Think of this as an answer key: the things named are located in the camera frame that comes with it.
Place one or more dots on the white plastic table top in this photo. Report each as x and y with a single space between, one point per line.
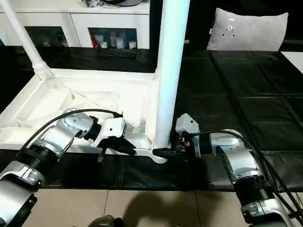
59 94

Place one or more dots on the white plastic table leg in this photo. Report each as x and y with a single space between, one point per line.
28 42
170 71

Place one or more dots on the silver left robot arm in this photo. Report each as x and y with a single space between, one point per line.
54 137

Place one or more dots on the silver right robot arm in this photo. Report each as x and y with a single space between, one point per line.
239 160

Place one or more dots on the dark robot left foot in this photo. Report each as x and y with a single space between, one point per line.
104 222

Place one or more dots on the black work mat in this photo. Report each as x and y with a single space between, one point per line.
236 94

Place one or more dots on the black box with gold label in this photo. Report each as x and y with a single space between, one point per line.
201 23

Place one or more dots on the white glass-door cabinet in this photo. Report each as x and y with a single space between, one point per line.
71 19

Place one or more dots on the grey cushion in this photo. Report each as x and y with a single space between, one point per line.
248 30

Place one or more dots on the dark round device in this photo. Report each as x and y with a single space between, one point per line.
125 2

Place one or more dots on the white flat board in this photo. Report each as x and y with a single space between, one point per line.
294 60

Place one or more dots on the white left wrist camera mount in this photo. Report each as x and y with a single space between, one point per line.
111 128

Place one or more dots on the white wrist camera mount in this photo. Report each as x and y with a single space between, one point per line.
187 123
111 128

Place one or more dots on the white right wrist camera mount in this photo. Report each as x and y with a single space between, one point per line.
187 123

